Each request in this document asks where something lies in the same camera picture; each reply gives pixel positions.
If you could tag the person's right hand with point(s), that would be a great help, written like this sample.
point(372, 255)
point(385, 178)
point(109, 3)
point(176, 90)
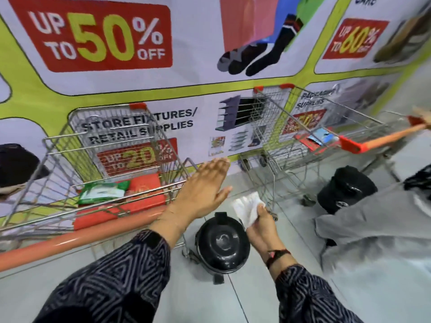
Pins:
point(264, 232)

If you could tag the person's left hand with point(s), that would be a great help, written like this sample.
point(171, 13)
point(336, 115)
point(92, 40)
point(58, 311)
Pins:
point(202, 195)

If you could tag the white wipe cloth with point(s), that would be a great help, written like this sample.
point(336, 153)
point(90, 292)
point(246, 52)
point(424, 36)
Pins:
point(247, 208)

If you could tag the black trash bin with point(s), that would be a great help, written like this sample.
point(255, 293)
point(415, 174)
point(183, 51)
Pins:
point(346, 188)
point(222, 245)

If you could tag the green wet wipe packet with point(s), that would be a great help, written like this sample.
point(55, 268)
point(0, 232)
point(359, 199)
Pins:
point(101, 193)

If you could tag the person's right forearm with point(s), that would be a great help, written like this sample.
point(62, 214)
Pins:
point(303, 296)

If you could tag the red cart seat panel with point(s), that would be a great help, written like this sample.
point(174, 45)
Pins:
point(148, 195)
point(304, 141)

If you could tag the black red wristband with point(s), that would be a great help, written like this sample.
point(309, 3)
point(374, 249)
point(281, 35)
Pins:
point(277, 256)

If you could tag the blue packet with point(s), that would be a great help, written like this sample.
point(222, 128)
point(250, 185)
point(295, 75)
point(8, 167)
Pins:
point(323, 136)

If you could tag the printed wall banner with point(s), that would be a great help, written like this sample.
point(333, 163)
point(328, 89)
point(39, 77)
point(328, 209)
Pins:
point(195, 40)

